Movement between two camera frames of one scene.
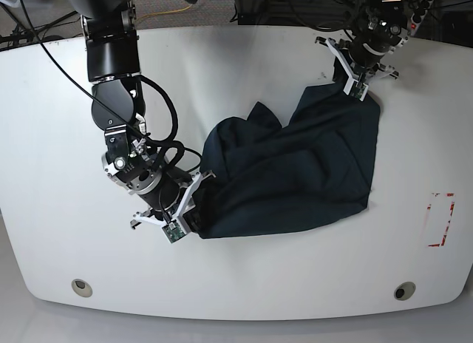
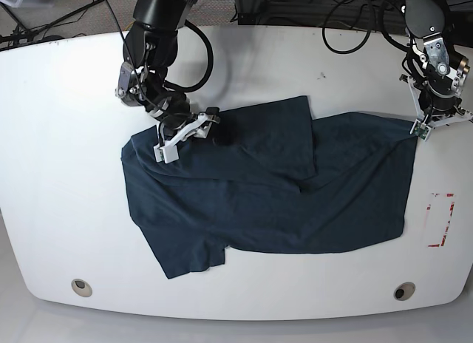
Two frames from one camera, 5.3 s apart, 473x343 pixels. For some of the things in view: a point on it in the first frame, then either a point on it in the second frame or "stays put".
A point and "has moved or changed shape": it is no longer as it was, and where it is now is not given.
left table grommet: [81, 287] stays put
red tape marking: [446, 231] stays put
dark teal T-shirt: [266, 178] has moved or changed shape
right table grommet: [404, 290] stays put
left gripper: [171, 193] → [173, 111]
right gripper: [366, 56] → [440, 99]
